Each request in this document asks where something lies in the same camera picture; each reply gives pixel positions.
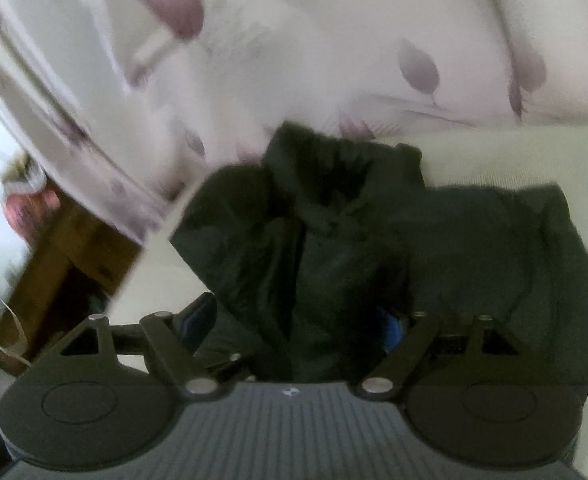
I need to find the white tulip print curtain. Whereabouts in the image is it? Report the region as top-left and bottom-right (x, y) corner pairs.
(0, 0), (588, 248)

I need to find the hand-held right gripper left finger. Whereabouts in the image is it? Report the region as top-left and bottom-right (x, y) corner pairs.
(58, 291), (233, 404)

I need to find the pink blurry object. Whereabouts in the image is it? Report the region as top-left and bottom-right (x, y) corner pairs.
(1, 156), (62, 243)

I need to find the black jacket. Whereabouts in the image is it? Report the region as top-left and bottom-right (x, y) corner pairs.
(170, 121), (588, 407)

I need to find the white cord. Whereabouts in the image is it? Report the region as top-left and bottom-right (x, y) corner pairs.
(0, 275), (32, 367)

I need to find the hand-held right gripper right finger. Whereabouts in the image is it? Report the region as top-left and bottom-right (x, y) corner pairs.
(351, 307), (522, 404)

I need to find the brown wooden furniture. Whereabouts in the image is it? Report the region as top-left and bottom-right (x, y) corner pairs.
(0, 199), (145, 377)

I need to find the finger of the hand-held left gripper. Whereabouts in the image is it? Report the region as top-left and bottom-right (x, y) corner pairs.
(194, 350), (261, 384)

